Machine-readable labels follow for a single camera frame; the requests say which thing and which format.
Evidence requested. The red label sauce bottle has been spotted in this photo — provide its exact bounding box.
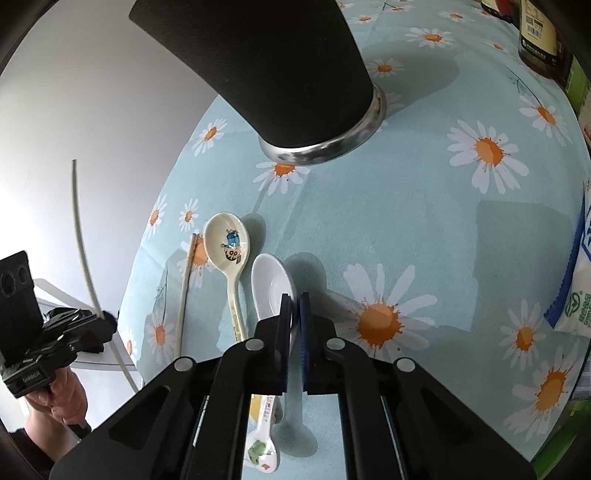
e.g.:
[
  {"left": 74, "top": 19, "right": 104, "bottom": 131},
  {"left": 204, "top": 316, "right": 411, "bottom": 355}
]
[{"left": 480, "top": 0, "right": 519, "bottom": 23}]

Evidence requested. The daisy print blue tablecloth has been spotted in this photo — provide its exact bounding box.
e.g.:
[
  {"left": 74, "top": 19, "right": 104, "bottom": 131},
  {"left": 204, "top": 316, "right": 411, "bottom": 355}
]
[{"left": 119, "top": 1, "right": 590, "bottom": 459}]

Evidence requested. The cream spoon blue cartoon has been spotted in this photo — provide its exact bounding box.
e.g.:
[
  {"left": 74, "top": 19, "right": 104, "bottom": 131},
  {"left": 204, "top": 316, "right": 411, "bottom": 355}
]
[{"left": 204, "top": 212, "right": 250, "bottom": 342}]

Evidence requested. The person's left forearm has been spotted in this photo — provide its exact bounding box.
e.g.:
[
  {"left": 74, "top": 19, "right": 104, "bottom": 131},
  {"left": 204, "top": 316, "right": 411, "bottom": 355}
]
[{"left": 9, "top": 406, "right": 87, "bottom": 479}]

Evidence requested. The blue white salt bag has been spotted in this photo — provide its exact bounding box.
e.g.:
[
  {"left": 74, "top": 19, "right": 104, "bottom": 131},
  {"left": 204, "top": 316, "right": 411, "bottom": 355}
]
[{"left": 544, "top": 180, "right": 591, "bottom": 338}]

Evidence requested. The person's left hand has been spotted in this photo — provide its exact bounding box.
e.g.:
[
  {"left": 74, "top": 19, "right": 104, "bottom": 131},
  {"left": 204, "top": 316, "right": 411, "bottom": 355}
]
[{"left": 26, "top": 367, "right": 88, "bottom": 425}]

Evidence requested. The spoon with green frog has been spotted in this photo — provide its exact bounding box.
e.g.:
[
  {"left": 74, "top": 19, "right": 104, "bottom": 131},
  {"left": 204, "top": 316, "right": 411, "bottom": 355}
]
[{"left": 245, "top": 395, "right": 280, "bottom": 474}]

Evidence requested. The white ceramic spoon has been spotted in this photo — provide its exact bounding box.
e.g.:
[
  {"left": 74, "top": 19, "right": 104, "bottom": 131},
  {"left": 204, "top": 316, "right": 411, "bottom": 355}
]
[{"left": 249, "top": 252, "right": 320, "bottom": 458}]

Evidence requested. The black cylindrical utensil holder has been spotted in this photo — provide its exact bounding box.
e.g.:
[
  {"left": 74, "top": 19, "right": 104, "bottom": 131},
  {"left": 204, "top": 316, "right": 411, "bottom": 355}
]
[{"left": 129, "top": 1, "right": 387, "bottom": 166}]

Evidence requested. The dark soy sauce bottle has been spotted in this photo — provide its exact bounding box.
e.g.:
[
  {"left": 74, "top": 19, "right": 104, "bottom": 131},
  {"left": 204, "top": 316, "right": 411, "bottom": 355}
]
[{"left": 518, "top": 0, "right": 560, "bottom": 78}]

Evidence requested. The green sugar bag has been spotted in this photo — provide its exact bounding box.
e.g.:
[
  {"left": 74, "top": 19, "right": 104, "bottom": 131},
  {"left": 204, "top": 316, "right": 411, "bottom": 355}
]
[{"left": 531, "top": 399, "right": 590, "bottom": 478}]

